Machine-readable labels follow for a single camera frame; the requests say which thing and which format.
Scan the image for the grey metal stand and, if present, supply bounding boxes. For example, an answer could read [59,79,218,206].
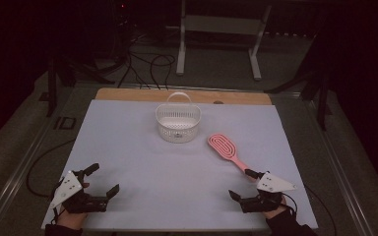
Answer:
[175,0,274,82]

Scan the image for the white plastic basket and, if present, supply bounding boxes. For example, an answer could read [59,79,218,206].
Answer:
[155,91,203,144]

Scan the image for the person's right hand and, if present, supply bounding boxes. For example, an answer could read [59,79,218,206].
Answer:
[263,204,288,220]

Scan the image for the black floor cables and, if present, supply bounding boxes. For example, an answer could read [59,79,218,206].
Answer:
[117,30,177,91]

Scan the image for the aluminium frame rail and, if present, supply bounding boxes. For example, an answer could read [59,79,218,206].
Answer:
[299,92,377,236]
[0,83,80,236]

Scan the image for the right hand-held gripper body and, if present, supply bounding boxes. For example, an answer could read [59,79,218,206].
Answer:
[238,171,298,213]

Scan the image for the black rectangular floor bracket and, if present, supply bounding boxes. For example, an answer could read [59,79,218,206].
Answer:
[53,115,78,131]

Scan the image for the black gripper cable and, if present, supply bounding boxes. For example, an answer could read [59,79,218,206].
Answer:
[282,185,339,236]
[25,139,77,200]

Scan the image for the black stand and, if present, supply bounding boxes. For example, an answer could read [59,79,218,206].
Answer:
[264,63,333,132]
[38,53,116,118]

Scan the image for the pink hairbrush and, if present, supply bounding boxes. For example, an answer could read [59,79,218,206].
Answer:
[207,133,259,183]

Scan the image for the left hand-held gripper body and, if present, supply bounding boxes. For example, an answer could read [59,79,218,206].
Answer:
[48,170,109,214]

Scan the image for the person's left hand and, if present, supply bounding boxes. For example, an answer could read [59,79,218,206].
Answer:
[56,209,90,230]

